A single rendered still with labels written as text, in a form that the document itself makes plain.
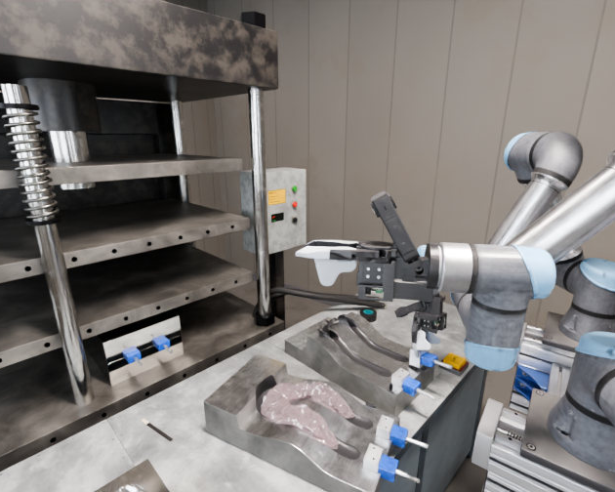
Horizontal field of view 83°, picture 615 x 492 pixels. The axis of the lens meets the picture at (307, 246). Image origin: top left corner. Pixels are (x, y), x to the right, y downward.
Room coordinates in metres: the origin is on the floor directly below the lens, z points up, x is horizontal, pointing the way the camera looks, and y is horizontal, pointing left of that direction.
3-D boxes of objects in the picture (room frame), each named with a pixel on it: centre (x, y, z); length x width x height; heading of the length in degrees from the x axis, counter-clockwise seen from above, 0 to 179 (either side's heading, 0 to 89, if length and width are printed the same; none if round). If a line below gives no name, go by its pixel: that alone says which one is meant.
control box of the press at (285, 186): (1.78, 0.17, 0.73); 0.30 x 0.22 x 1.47; 135
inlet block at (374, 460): (0.65, -0.21, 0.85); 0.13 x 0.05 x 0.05; 62
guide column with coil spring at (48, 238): (0.97, 0.74, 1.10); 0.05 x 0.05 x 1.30
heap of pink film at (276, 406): (0.82, 0.01, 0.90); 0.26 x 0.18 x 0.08; 62
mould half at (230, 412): (0.82, 0.01, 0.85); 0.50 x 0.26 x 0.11; 62
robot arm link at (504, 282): (0.48, -0.29, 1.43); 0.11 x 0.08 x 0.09; 79
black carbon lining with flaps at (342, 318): (1.11, -0.18, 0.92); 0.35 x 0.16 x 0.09; 45
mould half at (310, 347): (1.13, -0.18, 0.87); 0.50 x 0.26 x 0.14; 45
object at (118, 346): (1.31, 0.77, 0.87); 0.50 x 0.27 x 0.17; 45
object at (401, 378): (0.90, -0.33, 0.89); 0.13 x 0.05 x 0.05; 45
